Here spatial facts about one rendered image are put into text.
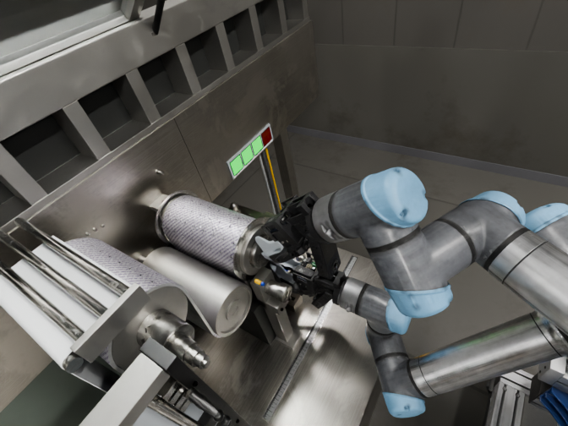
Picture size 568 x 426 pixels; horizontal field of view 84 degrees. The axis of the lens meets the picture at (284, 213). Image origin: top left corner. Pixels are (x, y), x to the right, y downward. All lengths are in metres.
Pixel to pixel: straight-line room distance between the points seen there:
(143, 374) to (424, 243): 0.37
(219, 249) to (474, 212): 0.47
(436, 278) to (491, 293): 1.77
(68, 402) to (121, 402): 0.63
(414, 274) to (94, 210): 0.67
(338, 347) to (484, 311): 1.32
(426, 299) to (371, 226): 0.11
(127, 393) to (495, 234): 0.48
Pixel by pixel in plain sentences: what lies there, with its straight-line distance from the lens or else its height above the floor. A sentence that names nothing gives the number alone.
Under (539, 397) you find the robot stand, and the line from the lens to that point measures 1.37.
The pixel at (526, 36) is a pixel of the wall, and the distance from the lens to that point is 2.55.
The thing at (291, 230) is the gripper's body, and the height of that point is 1.39.
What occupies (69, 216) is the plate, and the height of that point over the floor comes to 1.39.
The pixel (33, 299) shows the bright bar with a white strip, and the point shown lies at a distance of 0.57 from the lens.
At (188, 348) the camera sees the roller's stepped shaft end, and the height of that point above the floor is 1.35.
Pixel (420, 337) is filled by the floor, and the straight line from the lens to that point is 1.98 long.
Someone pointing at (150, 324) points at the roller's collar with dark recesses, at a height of 1.37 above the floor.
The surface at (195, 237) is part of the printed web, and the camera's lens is 0.74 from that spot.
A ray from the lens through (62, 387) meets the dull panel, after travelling 1.02.
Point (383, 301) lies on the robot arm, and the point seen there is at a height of 1.15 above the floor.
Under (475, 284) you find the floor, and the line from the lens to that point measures 2.22.
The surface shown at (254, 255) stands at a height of 1.27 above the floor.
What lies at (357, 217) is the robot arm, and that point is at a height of 1.48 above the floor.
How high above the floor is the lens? 1.78
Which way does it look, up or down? 44 degrees down
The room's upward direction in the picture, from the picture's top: 14 degrees counter-clockwise
